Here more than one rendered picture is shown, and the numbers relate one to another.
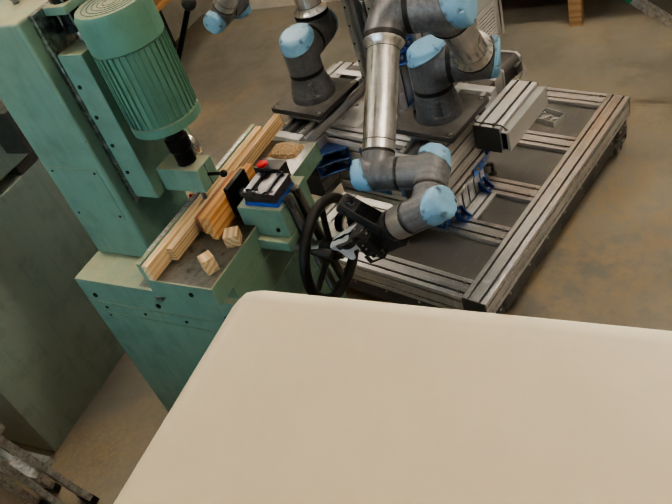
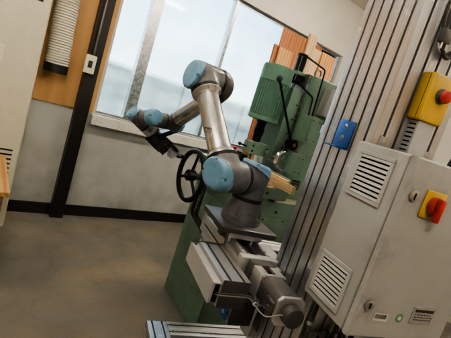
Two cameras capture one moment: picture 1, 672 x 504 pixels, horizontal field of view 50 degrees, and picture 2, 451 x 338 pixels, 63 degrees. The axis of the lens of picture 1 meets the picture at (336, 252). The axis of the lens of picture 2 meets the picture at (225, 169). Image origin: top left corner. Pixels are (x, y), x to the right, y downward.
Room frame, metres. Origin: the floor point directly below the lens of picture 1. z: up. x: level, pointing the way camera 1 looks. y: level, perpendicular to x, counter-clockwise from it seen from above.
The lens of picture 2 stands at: (2.17, -1.76, 1.20)
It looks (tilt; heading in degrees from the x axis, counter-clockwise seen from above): 9 degrees down; 108
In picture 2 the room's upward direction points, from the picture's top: 18 degrees clockwise
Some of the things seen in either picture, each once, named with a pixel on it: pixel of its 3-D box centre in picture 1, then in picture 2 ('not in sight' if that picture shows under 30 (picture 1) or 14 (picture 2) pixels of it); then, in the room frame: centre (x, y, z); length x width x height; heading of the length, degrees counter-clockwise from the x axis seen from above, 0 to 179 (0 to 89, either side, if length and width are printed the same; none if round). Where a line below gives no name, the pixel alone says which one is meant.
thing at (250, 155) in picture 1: (230, 181); (258, 172); (1.73, 0.21, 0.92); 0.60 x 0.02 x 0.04; 142
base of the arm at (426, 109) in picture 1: (435, 97); (243, 207); (1.86, -0.43, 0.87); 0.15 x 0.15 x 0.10
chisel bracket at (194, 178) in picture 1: (188, 174); (255, 149); (1.66, 0.29, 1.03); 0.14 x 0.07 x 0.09; 52
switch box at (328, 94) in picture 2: not in sight; (329, 104); (1.95, 0.45, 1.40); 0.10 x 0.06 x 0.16; 52
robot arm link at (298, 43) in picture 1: (300, 48); not in sight; (2.25, -0.12, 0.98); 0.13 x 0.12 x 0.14; 145
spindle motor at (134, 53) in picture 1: (140, 64); (270, 94); (1.64, 0.28, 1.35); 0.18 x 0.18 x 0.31
